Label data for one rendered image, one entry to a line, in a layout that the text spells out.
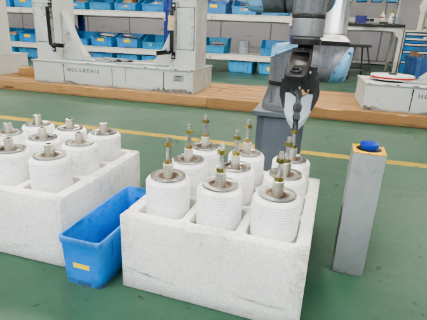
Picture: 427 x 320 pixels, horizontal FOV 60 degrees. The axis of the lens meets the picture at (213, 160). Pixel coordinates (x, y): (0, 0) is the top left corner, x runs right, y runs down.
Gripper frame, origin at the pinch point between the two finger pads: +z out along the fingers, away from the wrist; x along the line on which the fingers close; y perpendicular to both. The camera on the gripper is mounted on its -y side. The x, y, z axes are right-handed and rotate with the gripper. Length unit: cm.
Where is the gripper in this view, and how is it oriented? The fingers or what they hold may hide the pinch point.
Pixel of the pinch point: (295, 124)
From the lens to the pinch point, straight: 92.8
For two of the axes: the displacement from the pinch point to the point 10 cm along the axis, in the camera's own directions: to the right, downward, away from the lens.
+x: -9.6, -1.3, 2.5
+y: 2.8, -3.1, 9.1
